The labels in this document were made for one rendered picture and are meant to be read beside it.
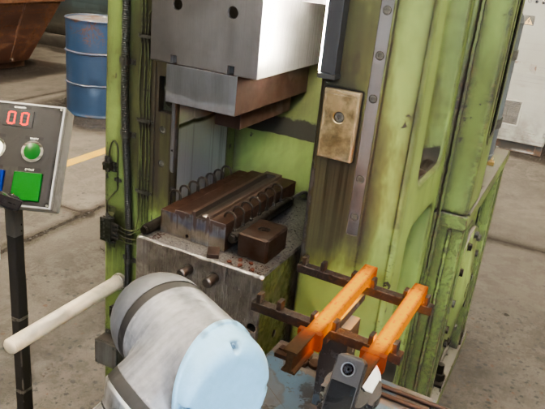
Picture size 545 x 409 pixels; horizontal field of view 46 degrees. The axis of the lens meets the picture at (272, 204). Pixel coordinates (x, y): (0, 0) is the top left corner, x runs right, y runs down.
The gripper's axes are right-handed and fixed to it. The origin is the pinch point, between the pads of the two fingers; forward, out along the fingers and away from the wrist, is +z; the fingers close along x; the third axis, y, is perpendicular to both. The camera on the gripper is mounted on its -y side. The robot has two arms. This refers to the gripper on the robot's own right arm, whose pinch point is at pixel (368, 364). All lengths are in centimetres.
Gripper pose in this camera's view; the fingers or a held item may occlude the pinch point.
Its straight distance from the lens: 115.6
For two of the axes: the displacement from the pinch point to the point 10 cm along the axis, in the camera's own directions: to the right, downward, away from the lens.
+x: 8.8, 2.5, -4.0
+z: 4.7, -2.9, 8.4
